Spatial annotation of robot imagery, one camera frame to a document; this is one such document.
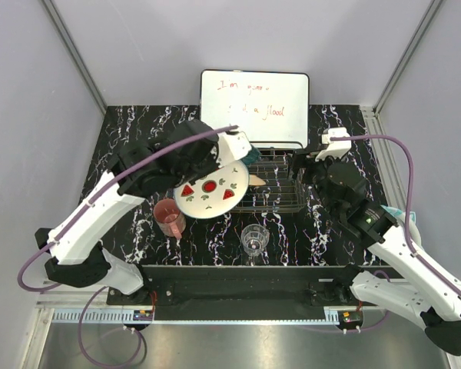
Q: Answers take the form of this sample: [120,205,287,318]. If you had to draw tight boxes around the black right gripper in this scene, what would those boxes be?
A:
[286,148,347,218]

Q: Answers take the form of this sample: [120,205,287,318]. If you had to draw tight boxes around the white watermelon plate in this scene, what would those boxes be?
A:
[174,161,249,219]

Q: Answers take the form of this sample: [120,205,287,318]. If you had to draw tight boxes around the teal scalloped plate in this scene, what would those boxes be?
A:
[241,146,260,166]

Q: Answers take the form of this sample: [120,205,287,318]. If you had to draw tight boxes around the orange floral plate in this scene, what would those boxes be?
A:
[249,175,266,187]

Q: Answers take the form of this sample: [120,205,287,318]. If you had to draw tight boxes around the pink mug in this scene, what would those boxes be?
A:
[153,198,186,239]

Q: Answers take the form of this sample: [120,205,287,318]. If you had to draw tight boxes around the clear drinking glass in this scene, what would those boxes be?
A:
[240,224,270,257]

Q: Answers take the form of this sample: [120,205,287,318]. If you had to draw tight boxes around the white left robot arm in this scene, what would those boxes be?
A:
[35,120,230,304]

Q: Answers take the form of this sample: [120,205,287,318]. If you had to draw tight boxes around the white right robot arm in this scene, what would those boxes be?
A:
[289,153,461,356]

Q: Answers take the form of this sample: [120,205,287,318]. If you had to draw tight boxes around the white dry-erase board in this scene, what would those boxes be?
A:
[200,69,310,148]

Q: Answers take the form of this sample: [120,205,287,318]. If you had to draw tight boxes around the teal cat-ear headphones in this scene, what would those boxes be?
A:
[383,205,422,247]

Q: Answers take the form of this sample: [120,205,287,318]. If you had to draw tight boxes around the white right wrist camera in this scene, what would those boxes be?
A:
[315,127,351,161]

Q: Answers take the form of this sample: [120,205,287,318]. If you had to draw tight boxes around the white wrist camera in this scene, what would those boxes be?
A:
[315,127,351,161]
[217,131,252,168]

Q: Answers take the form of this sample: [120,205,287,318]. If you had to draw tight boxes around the black wire dish rack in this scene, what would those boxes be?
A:
[231,148,307,213]

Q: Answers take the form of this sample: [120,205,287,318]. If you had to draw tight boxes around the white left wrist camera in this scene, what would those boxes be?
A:
[217,131,252,168]

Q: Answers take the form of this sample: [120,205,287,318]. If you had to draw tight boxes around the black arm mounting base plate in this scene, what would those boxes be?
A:
[107,265,359,323]

